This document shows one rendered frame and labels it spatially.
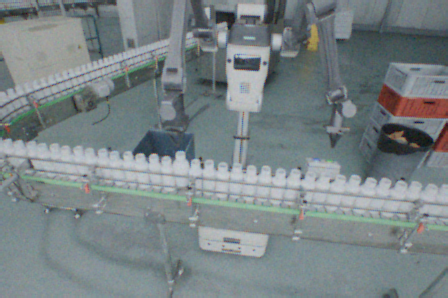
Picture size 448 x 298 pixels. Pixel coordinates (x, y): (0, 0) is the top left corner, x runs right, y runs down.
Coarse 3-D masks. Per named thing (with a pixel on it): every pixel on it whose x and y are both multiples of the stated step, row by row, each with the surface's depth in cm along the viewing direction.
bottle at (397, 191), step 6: (396, 186) 99; (402, 186) 97; (390, 192) 101; (396, 192) 99; (402, 192) 98; (402, 198) 98; (384, 204) 104; (390, 204) 102; (396, 204) 100; (390, 210) 103; (396, 210) 103; (390, 216) 104
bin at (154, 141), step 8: (144, 136) 162; (152, 136) 172; (160, 136) 171; (176, 136) 169; (184, 136) 168; (192, 136) 163; (144, 144) 164; (152, 144) 176; (160, 144) 175; (168, 144) 174; (184, 144) 172; (192, 144) 165; (136, 152) 153; (144, 152) 165; (152, 152) 179; (160, 152) 179; (168, 152) 178; (176, 152) 176; (184, 152) 148; (192, 152) 167; (160, 160) 142
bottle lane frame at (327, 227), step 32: (64, 192) 121; (96, 192) 118; (128, 192) 115; (160, 192) 115; (224, 224) 118; (256, 224) 115; (288, 224) 112; (320, 224) 110; (352, 224) 107; (384, 224) 104
